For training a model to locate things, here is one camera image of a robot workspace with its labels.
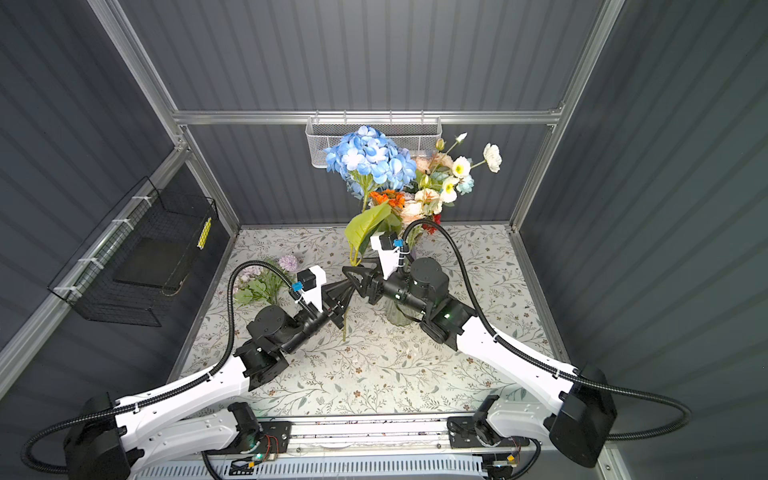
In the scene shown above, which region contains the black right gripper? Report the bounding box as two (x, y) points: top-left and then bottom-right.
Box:
(345, 256), (431, 318)

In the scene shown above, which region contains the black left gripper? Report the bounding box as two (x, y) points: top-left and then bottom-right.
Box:
(280, 275), (353, 359)

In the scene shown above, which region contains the clear ribbed glass vase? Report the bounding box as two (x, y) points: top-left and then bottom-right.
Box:
(384, 298), (421, 327)

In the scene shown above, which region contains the pink lilac mixed bouquet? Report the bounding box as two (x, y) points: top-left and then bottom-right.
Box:
(234, 254), (299, 305)

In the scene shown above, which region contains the red sunflower stem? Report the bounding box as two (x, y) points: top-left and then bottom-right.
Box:
(421, 213), (441, 235)

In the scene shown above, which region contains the orange gerbera flower stem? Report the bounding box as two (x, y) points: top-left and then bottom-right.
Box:
(369, 189), (406, 210)

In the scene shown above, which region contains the bright blue hydrangea stem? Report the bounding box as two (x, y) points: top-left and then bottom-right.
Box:
(323, 124), (418, 343)

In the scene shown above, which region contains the light blue flower stem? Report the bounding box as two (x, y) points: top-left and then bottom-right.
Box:
(455, 174), (475, 195)

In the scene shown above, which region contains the peach pink rose stem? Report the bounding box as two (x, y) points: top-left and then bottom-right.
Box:
(415, 138), (453, 175)

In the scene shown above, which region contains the white small flower stem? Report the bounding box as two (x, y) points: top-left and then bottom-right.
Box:
(429, 132), (503, 203)

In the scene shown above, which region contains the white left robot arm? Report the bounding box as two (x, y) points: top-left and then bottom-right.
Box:
(63, 280), (353, 479)

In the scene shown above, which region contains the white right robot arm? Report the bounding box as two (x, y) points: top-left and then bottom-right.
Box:
(342, 258), (617, 467)

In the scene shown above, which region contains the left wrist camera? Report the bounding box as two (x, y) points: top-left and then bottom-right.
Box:
(291, 265), (327, 312)

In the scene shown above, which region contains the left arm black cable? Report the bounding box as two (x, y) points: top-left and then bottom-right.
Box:
(20, 259), (301, 476)

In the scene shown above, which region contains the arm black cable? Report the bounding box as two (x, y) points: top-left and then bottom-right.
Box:
(400, 218), (693, 442)
(20, 259), (301, 476)

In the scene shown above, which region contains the aluminium front rail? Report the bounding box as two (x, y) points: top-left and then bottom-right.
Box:
(119, 410), (601, 457)

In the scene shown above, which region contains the white wire mesh basket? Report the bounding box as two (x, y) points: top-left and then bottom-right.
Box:
(304, 115), (443, 170)

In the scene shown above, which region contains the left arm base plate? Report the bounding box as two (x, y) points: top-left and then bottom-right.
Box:
(208, 420), (293, 459)

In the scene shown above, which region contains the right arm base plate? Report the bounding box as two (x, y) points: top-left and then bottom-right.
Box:
(446, 416), (530, 449)

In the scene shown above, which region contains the black wire wall basket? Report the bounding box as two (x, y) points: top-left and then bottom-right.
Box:
(48, 169), (219, 327)

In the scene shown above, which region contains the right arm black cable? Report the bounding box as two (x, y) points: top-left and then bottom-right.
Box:
(400, 218), (693, 442)

